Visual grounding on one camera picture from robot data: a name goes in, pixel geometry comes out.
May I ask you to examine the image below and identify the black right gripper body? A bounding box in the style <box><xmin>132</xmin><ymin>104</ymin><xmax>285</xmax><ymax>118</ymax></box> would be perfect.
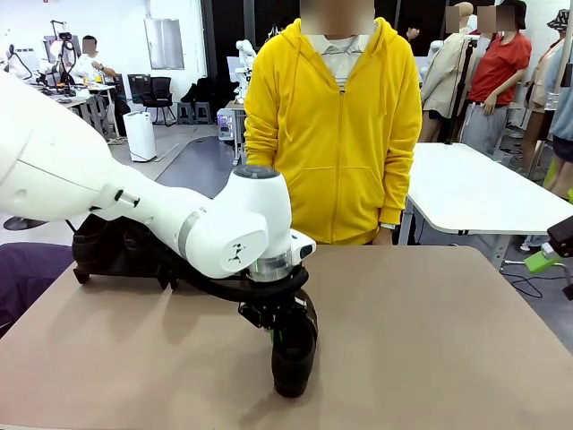
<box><xmin>546</xmin><ymin>218</ymin><xmax>573</xmax><ymax>260</ymax></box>

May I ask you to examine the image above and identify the mannequin in beige coat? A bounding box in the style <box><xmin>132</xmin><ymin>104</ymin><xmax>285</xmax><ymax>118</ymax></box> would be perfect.
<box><xmin>423</xmin><ymin>2</ymin><xmax>479</xmax><ymax>144</ymax></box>

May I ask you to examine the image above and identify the seated person in white shirt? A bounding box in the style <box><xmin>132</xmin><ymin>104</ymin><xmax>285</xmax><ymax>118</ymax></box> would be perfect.
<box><xmin>70</xmin><ymin>34</ymin><xmax>118</xmax><ymax>84</ymax></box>

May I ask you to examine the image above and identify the small white background robot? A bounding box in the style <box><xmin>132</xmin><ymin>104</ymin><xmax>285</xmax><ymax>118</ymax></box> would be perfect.
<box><xmin>235</xmin><ymin>39</ymin><xmax>259</xmax><ymax>107</ymax></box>

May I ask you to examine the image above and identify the black round-base stand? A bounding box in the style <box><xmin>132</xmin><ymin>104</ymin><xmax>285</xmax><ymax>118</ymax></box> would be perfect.
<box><xmin>3</xmin><ymin>217</ymin><xmax>48</xmax><ymax>232</ymax></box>

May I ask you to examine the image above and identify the background robot with cables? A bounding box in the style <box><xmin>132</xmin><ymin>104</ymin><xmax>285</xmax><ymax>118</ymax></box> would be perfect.
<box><xmin>42</xmin><ymin>18</ymin><xmax>76</xmax><ymax>86</ymax></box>

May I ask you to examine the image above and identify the white table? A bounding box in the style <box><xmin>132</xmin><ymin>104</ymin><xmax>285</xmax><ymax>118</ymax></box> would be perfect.
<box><xmin>405</xmin><ymin>142</ymin><xmax>573</xmax><ymax>237</ymax></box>

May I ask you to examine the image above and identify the white air purifier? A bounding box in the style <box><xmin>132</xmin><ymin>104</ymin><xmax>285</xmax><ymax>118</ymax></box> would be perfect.
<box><xmin>122</xmin><ymin>111</ymin><xmax>158</xmax><ymax>164</ymax></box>

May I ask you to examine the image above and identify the computer tower with lights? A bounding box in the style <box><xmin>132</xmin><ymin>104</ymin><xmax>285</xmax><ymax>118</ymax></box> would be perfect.
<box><xmin>216</xmin><ymin>108</ymin><xmax>246</xmax><ymax>143</ymax></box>

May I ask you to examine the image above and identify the white work desk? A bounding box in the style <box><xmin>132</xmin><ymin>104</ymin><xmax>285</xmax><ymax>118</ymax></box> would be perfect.
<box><xmin>57</xmin><ymin>82</ymin><xmax>118</xmax><ymax>135</ymax></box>

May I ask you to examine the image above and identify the black bag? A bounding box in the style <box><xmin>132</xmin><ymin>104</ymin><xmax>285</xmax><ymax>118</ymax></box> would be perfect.
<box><xmin>180</xmin><ymin>76</ymin><xmax>217</xmax><ymax>105</ymax></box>

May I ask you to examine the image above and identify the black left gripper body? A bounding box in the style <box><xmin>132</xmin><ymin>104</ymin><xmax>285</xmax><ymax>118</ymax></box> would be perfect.
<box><xmin>236</xmin><ymin>297</ymin><xmax>310</xmax><ymax>333</ymax></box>

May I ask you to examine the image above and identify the mannequin in red shirt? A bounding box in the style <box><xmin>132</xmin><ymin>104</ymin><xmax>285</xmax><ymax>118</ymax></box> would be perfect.
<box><xmin>463</xmin><ymin>0</ymin><xmax>534</xmax><ymax>156</ymax></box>

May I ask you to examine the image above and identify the grey wall panel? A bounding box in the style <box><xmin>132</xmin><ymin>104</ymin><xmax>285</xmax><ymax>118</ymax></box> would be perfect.
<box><xmin>143</xmin><ymin>18</ymin><xmax>185</xmax><ymax>71</ymax></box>

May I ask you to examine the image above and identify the person with black hair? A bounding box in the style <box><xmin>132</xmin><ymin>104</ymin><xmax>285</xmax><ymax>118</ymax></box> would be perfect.
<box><xmin>405</xmin><ymin>16</ymin><xmax>424</xmax><ymax>44</ymax></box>

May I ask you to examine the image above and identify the person's right forearm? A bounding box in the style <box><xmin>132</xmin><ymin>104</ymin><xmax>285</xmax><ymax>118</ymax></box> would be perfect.
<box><xmin>244</xmin><ymin>133</ymin><xmax>277</xmax><ymax>169</ymax></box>

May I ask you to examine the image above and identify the black office chair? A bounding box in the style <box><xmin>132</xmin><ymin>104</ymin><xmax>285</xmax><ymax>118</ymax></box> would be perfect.
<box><xmin>141</xmin><ymin>76</ymin><xmax>177</xmax><ymax>127</ymax></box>

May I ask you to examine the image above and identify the person in yellow hoodie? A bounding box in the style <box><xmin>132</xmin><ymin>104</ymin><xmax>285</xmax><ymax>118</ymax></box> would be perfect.
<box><xmin>244</xmin><ymin>16</ymin><xmax>424</xmax><ymax>246</ymax></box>

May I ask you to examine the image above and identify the purple cloth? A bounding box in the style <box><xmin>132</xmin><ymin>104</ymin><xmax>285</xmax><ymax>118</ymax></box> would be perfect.
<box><xmin>0</xmin><ymin>243</ymin><xmax>75</xmax><ymax>331</ymax></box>

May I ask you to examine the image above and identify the person's left forearm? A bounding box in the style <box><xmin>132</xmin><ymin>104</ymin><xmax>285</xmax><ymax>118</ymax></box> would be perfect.
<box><xmin>379</xmin><ymin>142</ymin><xmax>423</xmax><ymax>225</ymax></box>

